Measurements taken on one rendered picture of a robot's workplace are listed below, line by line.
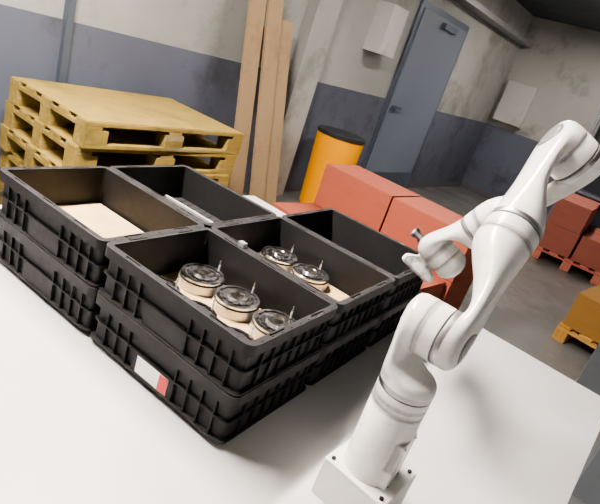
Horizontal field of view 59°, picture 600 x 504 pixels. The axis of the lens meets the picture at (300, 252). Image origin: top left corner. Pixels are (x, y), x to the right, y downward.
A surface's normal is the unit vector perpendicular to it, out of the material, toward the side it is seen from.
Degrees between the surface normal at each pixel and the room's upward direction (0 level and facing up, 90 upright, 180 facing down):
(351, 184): 90
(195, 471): 0
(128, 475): 0
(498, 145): 90
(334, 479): 90
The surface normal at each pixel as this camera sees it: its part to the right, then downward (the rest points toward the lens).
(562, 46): -0.62, 0.11
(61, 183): 0.78, 0.44
